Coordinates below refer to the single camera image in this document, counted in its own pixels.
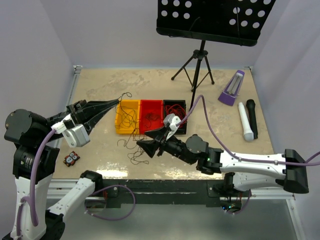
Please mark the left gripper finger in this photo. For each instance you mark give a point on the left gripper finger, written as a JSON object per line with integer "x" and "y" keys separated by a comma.
{"x": 92, "y": 121}
{"x": 93, "y": 108}

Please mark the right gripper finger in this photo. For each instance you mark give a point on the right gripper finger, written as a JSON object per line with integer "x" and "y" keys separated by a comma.
{"x": 158, "y": 135}
{"x": 149, "y": 146}

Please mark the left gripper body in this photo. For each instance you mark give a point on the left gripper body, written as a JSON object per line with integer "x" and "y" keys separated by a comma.
{"x": 76, "y": 112}

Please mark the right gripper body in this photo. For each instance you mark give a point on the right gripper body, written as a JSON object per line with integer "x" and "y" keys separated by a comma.
{"x": 165, "y": 145}

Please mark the small brown cable clump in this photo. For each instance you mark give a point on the small brown cable clump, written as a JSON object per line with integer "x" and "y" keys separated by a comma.
{"x": 151, "y": 119}

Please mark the red plastic bin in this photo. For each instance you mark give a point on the red plastic bin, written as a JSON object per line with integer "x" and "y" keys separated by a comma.
{"x": 150, "y": 105}

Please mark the black plastic bin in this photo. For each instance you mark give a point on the black plastic bin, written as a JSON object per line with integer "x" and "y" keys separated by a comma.
{"x": 179, "y": 108}

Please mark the orange plastic bin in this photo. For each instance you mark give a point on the orange plastic bin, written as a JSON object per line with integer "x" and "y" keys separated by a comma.
{"x": 127, "y": 117}

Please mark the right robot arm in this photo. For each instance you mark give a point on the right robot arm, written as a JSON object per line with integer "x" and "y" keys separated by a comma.
{"x": 244, "y": 172}

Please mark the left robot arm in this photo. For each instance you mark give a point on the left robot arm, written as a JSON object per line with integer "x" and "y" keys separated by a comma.
{"x": 34, "y": 164}

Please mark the small printed sticker card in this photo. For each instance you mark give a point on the small printed sticker card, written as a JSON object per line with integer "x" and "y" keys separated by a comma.
{"x": 71, "y": 159}

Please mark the purple metronome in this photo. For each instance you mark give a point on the purple metronome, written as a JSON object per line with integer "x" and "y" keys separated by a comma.
{"x": 231, "y": 90}

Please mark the white microphone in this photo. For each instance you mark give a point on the white microphone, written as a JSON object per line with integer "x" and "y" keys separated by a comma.
{"x": 247, "y": 131}

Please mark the black microphone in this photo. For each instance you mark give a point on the black microphone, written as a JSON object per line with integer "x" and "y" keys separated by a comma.
{"x": 251, "y": 105}

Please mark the black music stand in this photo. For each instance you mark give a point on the black music stand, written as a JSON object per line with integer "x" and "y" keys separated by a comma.
{"x": 235, "y": 22}

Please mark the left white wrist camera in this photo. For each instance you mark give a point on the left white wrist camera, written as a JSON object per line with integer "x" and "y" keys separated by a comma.
{"x": 75, "y": 134}

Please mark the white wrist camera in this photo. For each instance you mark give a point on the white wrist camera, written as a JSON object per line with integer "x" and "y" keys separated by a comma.
{"x": 75, "y": 134}
{"x": 171, "y": 123}

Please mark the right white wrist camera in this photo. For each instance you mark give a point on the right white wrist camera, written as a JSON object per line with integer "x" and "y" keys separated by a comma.
{"x": 171, "y": 123}

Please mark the aluminium frame rail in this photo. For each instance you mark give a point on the aluminium frame rail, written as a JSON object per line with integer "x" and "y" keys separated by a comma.
{"x": 58, "y": 188}

